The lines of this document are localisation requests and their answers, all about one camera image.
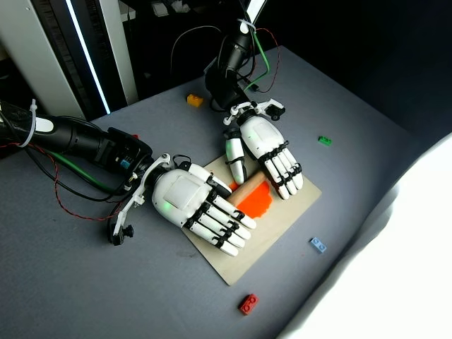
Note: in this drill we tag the wooden rolling pin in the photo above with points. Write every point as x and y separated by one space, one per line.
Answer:
245 190

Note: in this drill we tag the orange play dough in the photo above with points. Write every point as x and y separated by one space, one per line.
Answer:
257 203

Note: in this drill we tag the white cabinet with light strip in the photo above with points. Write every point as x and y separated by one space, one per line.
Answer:
21 31

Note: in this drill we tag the green toy brick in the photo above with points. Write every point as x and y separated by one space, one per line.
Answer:
325 141

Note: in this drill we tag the orange toy brick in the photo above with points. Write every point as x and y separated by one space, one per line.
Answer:
194 100

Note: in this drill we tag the grey table cloth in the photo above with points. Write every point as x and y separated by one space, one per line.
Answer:
88 282

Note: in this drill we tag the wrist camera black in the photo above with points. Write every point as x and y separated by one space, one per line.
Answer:
120 234
277 113

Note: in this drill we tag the light blue toy brick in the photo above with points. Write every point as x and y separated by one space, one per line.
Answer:
318 245

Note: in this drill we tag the red toy brick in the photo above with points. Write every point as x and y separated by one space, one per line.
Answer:
248 304

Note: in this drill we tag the light wooden board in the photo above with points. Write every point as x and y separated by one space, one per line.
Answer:
275 233

